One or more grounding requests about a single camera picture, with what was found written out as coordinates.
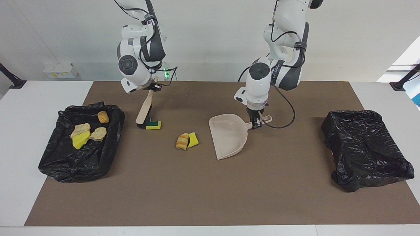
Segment beige hand brush black bristles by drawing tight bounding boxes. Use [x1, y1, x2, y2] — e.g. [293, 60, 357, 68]
[136, 76, 159, 126]

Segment beige plastic dustpan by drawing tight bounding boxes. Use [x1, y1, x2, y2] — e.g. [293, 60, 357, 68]
[209, 114, 273, 160]

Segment yellow green sponge piece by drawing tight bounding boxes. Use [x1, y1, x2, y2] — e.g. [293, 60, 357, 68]
[145, 118, 162, 130]

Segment pale tan sponge chunk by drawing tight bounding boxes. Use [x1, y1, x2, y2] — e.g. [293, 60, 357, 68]
[176, 133, 190, 151]

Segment pale oval sponge chunk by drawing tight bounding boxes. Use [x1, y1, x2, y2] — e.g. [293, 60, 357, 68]
[89, 127, 107, 142]

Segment pale angular sponge chunk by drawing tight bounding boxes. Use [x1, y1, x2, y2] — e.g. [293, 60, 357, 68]
[70, 123, 91, 138]

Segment large yellow sponge piece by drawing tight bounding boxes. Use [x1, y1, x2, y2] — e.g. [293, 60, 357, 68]
[72, 130, 91, 150]

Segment black bag lined bin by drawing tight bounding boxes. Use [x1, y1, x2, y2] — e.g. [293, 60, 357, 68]
[321, 110, 415, 193]
[38, 101, 125, 183]

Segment small white box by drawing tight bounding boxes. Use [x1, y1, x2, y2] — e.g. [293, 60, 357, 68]
[53, 62, 78, 79]

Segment brown table mat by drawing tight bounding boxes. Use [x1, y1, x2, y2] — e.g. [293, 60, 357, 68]
[24, 81, 420, 226]

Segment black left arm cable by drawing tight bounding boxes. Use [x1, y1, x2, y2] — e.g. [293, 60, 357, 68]
[262, 20, 306, 129]

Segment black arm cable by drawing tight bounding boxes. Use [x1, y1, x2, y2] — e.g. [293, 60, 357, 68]
[262, 20, 306, 129]
[113, 0, 178, 88]

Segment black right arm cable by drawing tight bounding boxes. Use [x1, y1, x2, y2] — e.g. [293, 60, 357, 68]
[113, 0, 178, 88]

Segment black camera stand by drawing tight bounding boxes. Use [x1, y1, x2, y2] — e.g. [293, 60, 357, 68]
[389, 64, 420, 91]
[0, 63, 27, 89]

